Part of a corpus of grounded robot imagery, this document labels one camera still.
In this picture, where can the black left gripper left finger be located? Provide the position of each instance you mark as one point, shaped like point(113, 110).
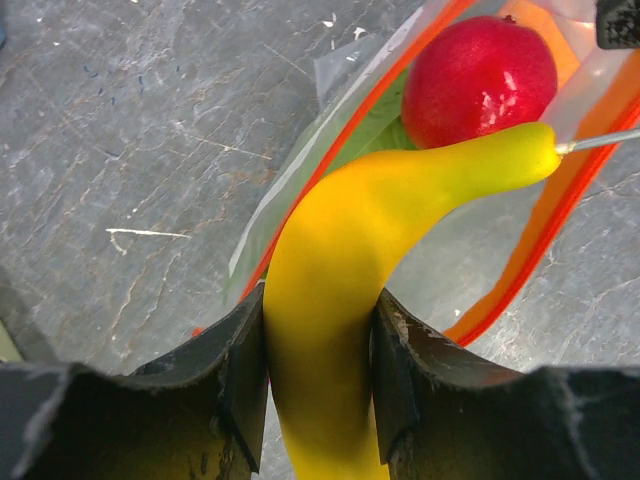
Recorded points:
point(196, 412)

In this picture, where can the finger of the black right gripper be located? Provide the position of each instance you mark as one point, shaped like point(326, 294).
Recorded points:
point(617, 24)

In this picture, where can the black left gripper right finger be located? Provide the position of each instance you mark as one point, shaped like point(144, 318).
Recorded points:
point(443, 412)

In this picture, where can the red apple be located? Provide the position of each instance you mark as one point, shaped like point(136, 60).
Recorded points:
point(476, 77)

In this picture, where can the clear zip top bag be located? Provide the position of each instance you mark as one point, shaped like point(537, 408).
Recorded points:
point(602, 96)

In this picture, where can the yellow banana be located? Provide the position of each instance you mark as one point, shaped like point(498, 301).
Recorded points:
point(331, 262)

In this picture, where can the green lettuce leaves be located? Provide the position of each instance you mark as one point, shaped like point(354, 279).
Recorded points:
point(379, 129)

